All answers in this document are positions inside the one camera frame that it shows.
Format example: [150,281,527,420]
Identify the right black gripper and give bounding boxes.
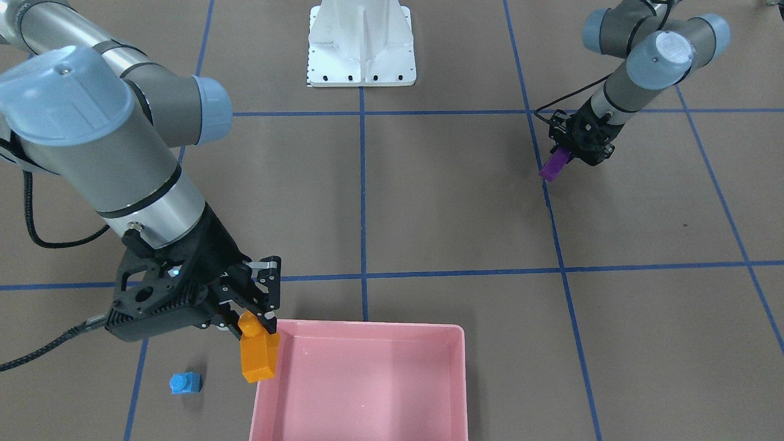
[105,206,282,342]

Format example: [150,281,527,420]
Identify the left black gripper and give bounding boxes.
[547,100,616,167]

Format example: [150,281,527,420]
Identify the purple block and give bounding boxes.
[538,157,566,182]

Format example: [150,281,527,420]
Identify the orange block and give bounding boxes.
[238,312,281,383]

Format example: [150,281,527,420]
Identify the small blue block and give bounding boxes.
[168,371,202,394]

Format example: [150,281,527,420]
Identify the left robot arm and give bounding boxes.
[541,1,731,179]

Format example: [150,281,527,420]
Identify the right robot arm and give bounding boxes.
[2,1,282,342]

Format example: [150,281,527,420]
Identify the pink plastic box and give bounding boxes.
[249,319,469,440]

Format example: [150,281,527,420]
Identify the white camera stand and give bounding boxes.
[306,1,417,88]

